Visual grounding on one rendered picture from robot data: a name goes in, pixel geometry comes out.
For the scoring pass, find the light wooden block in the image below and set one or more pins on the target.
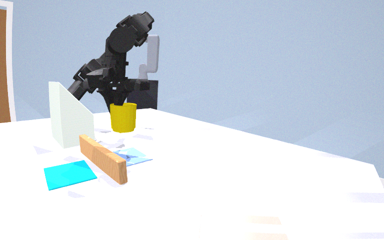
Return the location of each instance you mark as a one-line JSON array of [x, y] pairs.
[[110, 163]]

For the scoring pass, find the yellow cup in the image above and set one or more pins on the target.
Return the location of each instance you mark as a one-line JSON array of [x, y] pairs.
[[123, 118]]

